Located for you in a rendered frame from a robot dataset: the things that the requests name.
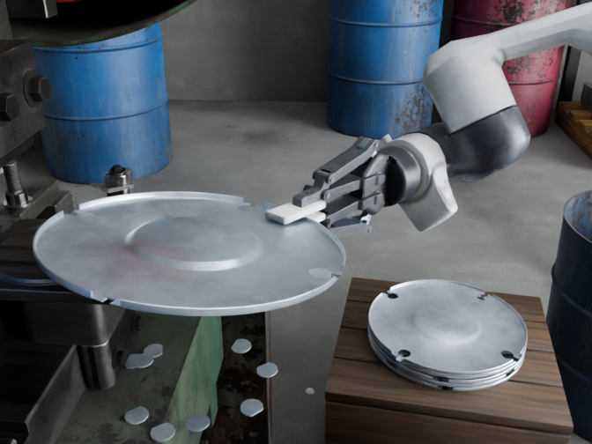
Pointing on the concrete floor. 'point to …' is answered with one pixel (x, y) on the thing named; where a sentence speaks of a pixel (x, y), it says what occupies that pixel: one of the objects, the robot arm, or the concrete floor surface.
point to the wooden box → (374, 373)
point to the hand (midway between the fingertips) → (296, 216)
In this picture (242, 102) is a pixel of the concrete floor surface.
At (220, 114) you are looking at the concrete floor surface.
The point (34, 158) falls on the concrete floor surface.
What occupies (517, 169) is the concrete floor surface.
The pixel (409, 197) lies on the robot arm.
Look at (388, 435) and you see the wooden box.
